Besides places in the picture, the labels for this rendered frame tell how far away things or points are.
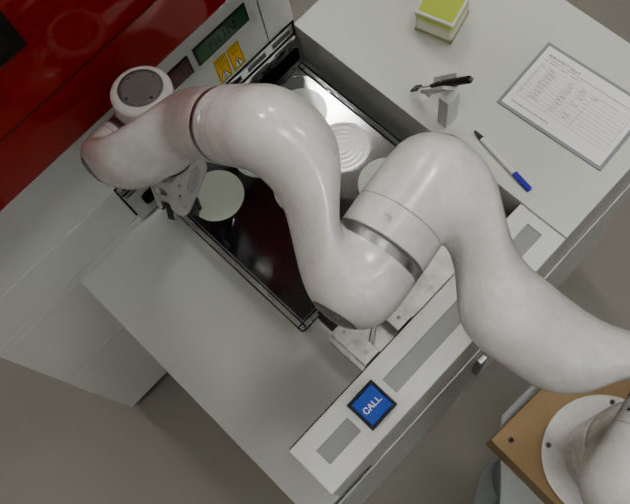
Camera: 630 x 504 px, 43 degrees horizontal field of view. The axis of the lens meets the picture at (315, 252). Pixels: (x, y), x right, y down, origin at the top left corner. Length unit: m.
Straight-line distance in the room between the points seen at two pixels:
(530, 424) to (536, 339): 0.50
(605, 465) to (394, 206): 0.36
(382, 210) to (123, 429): 1.68
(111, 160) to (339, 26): 0.62
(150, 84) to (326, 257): 0.43
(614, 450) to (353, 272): 0.35
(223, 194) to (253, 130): 0.69
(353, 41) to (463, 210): 0.74
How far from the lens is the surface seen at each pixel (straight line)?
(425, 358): 1.27
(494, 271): 0.81
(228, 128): 0.79
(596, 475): 0.93
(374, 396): 1.26
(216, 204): 1.45
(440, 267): 1.39
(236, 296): 1.47
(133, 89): 1.09
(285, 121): 0.76
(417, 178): 0.79
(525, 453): 1.31
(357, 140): 1.46
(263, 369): 1.43
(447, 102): 1.32
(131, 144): 1.00
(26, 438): 2.46
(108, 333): 1.82
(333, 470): 1.25
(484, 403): 2.24
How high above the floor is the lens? 2.21
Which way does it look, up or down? 71 degrees down
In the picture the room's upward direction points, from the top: 20 degrees counter-clockwise
